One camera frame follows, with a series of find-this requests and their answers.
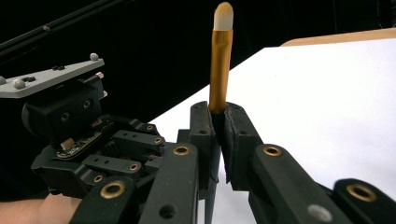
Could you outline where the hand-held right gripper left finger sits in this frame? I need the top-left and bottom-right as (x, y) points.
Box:
(189, 101), (222, 200)

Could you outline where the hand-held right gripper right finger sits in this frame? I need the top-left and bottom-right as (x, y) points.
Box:
(220, 102), (264, 191)

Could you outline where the black metal stand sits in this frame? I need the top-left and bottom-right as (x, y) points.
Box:
(0, 0), (125, 59)

